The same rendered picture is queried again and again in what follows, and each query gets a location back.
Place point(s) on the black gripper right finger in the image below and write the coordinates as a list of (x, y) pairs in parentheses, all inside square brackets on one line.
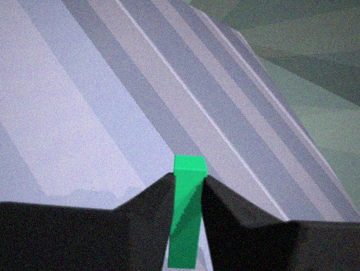
[(243, 237)]

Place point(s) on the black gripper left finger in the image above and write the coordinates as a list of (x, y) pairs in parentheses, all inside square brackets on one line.
[(130, 237)]

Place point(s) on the green rectangular post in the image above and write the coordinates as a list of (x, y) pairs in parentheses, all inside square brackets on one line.
[(187, 218)]

